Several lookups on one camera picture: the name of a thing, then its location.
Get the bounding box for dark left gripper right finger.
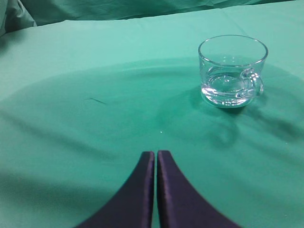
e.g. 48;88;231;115
157;151;239;228

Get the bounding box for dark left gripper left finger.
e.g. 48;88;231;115
77;152;155;228

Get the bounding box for green cloth table cover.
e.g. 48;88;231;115
0;0;304;228

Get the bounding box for green cloth backdrop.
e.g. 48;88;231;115
0;0;304;41

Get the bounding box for clear glass cup with handle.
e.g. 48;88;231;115
198;35;268;108

